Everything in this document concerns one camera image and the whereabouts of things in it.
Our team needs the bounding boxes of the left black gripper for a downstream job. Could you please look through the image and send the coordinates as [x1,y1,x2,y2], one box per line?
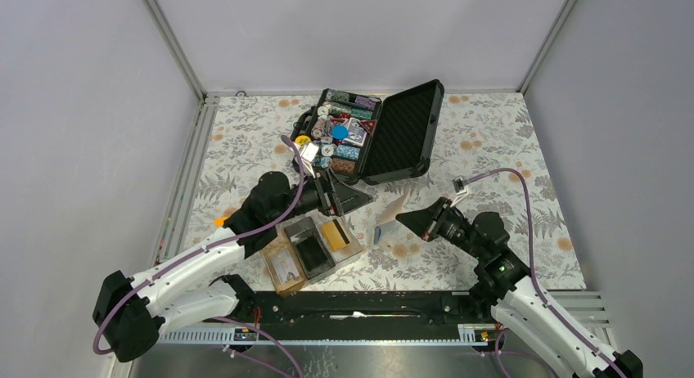
[271,167,373,226]

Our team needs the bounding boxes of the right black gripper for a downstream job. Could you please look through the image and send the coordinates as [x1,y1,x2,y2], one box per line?
[395,196,486,260]

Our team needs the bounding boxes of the gold magnetic stripe cards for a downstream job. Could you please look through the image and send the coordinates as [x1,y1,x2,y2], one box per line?
[319,218,350,252]

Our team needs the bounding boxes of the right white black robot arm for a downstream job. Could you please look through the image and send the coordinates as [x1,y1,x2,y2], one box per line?
[395,197,644,377]

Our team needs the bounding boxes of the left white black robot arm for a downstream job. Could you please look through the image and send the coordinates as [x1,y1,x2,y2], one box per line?
[92,171,373,362]

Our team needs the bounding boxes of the clear transparent card holder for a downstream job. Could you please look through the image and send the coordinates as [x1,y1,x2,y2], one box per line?
[318,217,365,268]

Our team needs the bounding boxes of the blue playing card deck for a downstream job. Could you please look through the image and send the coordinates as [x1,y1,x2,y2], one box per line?
[342,119,368,147]

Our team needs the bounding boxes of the black VIP cards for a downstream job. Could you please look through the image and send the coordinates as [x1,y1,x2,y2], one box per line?
[296,236,328,276]

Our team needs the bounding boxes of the smoky black card holder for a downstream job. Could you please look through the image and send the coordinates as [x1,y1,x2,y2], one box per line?
[283,217,336,283]

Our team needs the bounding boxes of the silver magnetic stripe cards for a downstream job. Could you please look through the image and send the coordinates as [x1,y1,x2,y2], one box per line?
[271,250,300,283]

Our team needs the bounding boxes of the amber transparent card holder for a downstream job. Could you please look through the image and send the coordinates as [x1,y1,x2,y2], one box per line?
[260,236,307,298]

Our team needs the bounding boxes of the blue round poker chip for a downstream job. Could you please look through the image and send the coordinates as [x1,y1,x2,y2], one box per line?
[331,125,349,141]

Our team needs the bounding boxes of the yellow round poker chip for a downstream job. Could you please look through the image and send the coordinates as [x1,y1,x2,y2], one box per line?
[295,135,312,146]

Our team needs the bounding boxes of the black poker chip case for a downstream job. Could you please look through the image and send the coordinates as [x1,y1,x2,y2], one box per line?
[291,79,444,185]

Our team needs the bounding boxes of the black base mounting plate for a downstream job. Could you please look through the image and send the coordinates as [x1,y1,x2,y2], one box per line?
[224,290,503,344]

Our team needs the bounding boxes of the floral patterned table mat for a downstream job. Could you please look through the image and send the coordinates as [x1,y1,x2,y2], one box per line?
[183,93,585,290]

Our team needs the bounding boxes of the colourful sticky note stack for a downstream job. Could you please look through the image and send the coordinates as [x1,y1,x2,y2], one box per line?
[214,217,228,227]

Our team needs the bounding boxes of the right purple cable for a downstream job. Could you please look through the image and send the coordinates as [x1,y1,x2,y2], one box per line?
[461,168,630,378]

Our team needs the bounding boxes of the purple cable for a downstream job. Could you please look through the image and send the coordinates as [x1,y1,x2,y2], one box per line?
[92,135,308,357]
[461,168,630,378]

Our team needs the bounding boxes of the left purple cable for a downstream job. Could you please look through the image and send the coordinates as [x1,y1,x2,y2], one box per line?
[92,135,308,357]

